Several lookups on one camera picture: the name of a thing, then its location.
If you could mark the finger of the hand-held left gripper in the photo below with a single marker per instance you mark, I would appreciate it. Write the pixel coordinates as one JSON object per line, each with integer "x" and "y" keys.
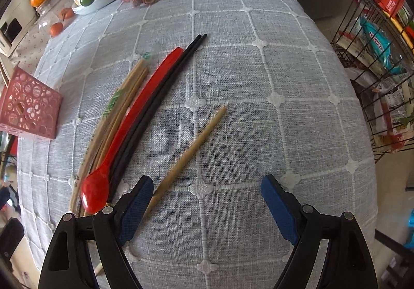
{"x": 12, "y": 234}

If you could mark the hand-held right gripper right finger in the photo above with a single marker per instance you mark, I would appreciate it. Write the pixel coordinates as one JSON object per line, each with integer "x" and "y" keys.
{"x": 279, "y": 208}

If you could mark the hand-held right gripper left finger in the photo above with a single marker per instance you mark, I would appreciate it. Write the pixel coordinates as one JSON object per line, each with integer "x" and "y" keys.
{"x": 135, "y": 208}

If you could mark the red plastic spoon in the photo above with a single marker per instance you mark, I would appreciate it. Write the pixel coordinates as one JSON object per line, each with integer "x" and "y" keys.
{"x": 93, "y": 192}

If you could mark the black chopstick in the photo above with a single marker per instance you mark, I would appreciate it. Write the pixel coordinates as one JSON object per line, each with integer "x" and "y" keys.
{"x": 128, "y": 146}
{"x": 135, "y": 146}

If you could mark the bamboo chopstick with green print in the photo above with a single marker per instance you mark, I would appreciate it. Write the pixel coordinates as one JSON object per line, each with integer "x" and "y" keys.
{"x": 111, "y": 104}

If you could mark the pink perforated utensil holder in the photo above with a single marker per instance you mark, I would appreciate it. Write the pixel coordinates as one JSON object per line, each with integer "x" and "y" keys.
{"x": 32, "y": 104}

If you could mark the grey checked tablecloth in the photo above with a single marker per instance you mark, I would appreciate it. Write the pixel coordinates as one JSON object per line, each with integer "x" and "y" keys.
{"x": 258, "y": 114}

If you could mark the blue plastic stool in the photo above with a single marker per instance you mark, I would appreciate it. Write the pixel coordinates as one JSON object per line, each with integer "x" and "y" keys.
{"x": 410, "y": 224}

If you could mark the red and white snack packet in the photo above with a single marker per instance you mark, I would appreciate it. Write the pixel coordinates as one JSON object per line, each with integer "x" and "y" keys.
{"x": 394, "y": 107}

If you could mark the floral tablecloth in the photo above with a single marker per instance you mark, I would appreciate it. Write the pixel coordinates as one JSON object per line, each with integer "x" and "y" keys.
{"x": 32, "y": 46}

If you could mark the blue snack packet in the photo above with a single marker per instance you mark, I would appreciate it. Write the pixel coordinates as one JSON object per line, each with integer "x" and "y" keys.
{"x": 376, "y": 39}

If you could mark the small orange fruit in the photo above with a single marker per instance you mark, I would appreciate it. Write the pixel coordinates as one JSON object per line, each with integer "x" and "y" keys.
{"x": 66, "y": 13}
{"x": 56, "y": 28}

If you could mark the clear plastic container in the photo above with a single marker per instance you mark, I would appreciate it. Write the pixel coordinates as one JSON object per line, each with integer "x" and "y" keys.
{"x": 48, "y": 14}

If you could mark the white kitchen appliance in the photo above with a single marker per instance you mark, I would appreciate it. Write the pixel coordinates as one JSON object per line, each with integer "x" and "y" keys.
{"x": 19, "y": 7}

